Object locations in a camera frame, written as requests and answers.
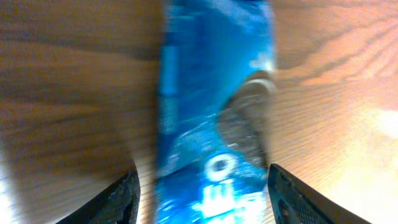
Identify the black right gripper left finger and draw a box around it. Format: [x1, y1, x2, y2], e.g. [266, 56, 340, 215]
[57, 170, 141, 224]

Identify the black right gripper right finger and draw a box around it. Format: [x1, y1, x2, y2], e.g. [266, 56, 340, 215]
[267, 164, 369, 224]

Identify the blue Oreo cookie pack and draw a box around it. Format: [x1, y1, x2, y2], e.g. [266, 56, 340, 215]
[154, 0, 276, 223]

